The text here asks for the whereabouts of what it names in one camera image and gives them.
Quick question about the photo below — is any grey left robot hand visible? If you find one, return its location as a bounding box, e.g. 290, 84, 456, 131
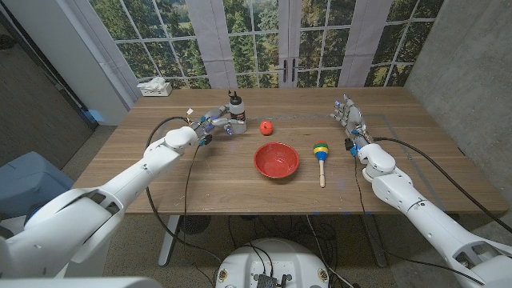
190, 104, 241, 139

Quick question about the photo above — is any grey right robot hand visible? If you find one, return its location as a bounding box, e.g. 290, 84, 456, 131
330, 94, 375, 155

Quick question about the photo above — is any colourful striped wooden maraca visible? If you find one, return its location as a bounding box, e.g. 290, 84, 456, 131
312, 140, 330, 189

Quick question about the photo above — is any red bowl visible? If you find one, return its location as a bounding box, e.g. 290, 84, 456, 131
253, 142, 300, 180

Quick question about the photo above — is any white tissue box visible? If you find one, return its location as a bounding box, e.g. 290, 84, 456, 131
137, 77, 174, 98

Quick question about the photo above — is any printed window forest backdrop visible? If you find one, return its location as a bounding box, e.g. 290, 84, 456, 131
66, 0, 446, 101

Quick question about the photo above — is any round black floor fan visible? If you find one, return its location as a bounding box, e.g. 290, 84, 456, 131
178, 214, 212, 235

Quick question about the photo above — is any grey table leg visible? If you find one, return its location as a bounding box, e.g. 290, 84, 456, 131
362, 214, 388, 268

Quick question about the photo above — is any white table leg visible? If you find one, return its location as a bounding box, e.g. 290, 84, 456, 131
158, 214, 181, 267

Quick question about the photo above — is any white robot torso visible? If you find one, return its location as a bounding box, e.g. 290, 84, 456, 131
214, 238, 330, 288

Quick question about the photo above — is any blue-grey bin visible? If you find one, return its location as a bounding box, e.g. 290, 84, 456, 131
0, 150, 75, 221

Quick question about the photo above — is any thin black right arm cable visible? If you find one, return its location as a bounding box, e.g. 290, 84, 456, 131
353, 155, 487, 286

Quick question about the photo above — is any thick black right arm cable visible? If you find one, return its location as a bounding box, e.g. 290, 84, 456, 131
372, 137, 512, 235

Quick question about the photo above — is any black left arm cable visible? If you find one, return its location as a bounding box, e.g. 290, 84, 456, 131
144, 115, 225, 265

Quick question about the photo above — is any white floor cable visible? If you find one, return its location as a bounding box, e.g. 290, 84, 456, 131
306, 214, 355, 288

